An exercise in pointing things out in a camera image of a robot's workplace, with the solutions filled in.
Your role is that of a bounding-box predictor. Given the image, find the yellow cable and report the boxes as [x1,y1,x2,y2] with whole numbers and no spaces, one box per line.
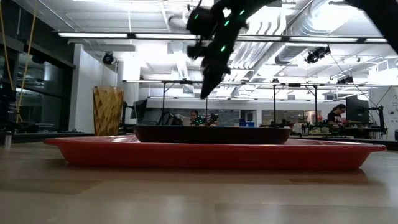
[15,0,39,124]

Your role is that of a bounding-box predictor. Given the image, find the amber faceted plastic cup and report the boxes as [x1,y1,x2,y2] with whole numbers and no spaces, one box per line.
[92,86,125,137]

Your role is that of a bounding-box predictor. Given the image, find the small grey cylinder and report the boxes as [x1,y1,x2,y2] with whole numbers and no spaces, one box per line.
[3,130,13,149]

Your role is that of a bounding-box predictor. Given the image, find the person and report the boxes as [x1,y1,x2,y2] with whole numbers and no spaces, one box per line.
[188,109,202,126]
[326,103,347,124]

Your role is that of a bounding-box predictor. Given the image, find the black round ceiling spotlight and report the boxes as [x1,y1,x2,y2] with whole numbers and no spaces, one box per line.
[102,52,116,66]

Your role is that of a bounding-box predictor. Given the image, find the black round plate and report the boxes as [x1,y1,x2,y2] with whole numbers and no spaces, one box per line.
[132,124,293,146]

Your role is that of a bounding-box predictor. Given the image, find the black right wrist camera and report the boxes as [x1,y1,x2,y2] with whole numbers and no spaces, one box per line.
[186,41,206,60]

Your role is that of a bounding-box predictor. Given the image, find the black track light cluster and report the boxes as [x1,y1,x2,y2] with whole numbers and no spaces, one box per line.
[336,75,355,85]
[303,45,332,65]

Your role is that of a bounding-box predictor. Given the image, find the black computer monitor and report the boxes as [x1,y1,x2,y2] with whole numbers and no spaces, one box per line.
[345,94,370,124]
[130,98,149,121]

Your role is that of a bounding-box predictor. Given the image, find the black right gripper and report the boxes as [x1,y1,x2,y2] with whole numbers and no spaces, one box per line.
[200,29,240,100]

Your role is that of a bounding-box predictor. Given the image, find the black table frame rail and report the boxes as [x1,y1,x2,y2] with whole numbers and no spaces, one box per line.
[0,132,95,144]

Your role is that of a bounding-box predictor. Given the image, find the black background rig frame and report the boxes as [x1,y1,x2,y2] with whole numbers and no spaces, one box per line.
[123,79,371,126]

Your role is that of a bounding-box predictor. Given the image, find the red plastic tray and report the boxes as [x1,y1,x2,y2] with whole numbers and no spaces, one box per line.
[43,134,387,171]

